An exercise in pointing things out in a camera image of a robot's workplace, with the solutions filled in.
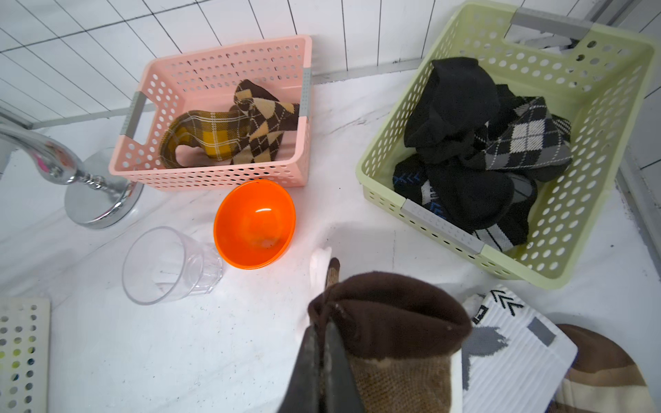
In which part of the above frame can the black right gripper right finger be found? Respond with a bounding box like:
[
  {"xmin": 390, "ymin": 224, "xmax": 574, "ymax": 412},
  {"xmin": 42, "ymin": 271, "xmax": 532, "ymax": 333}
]
[{"xmin": 324, "ymin": 321, "xmax": 364, "ymax": 413}]

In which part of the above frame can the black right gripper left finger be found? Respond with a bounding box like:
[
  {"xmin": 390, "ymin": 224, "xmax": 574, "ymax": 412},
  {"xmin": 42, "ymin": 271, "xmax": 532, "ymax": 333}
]
[{"xmin": 278, "ymin": 325, "xmax": 321, "ymax": 413}]

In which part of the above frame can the brown tan knit sock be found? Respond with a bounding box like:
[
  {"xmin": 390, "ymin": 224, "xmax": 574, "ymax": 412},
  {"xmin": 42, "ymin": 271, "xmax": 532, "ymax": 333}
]
[{"xmin": 307, "ymin": 251, "xmax": 473, "ymax": 412}]

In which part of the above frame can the white sock with black leaves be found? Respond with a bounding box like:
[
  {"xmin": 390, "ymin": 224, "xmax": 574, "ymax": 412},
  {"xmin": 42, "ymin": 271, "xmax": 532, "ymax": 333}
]
[{"xmin": 461, "ymin": 285, "xmax": 578, "ymax": 412}]

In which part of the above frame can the brown yellow plaid sock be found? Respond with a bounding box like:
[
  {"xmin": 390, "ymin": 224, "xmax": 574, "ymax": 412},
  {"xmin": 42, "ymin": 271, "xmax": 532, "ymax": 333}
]
[{"xmin": 158, "ymin": 110, "xmax": 250, "ymax": 169}]

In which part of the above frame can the brown argyle sock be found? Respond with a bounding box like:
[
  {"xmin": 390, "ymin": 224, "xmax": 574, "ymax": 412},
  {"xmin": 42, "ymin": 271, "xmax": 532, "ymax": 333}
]
[{"xmin": 231, "ymin": 80, "xmax": 301, "ymax": 165}]

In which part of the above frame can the black grey argyle sock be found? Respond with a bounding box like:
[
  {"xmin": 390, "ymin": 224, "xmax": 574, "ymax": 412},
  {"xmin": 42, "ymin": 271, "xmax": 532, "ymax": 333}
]
[{"xmin": 461, "ymin": 96, "xmax": 573, "ymax": 182}]

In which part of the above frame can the white perforated plastic basket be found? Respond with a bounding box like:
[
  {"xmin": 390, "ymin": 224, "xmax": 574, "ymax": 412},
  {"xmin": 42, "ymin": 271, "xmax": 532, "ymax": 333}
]
[{"xmin": 0, "ymin": 298, "xmax": 51, "ymax": 412}]

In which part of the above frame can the pink perforated plastic basket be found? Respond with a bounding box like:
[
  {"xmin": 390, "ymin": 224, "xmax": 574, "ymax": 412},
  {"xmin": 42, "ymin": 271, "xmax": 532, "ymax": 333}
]
[{"xmin": 109, "ymin": 35, "xmax": 313, "ymax": 191}]

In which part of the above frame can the green perforated plastic basket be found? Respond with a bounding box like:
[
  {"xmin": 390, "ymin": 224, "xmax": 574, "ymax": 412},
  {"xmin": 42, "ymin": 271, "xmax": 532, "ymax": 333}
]
[{"xmin": 356, "ymin": 1, "xmax": 659, "ymax": 289}]

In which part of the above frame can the orange plastic bowl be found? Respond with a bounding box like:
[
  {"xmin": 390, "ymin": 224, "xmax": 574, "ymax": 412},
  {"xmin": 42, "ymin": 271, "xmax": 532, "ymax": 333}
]
[{"xmin": 213, "ymin": 180, "xmax": 297, "ymax": 270}]

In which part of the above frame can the clear plastic cup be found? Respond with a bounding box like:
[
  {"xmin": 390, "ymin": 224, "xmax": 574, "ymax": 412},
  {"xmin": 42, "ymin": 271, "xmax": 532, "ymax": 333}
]
[{"xmin": 122, "ymin": 226, "xmax": 224, "ymax": 306}]

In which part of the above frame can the brown tan striped sock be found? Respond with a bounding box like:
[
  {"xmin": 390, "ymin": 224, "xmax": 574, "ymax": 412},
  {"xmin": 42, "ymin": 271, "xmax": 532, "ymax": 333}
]
[{"xmin": 547, "ymin": 325, "xmax": 658, "ymax": 412}]

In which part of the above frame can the chrome glass holder stand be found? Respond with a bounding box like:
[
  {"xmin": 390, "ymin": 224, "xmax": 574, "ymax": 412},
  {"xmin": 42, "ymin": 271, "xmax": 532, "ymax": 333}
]
[{"xmin": 1, "ymin": 124, "xmax": 143, "ymax": 230}]

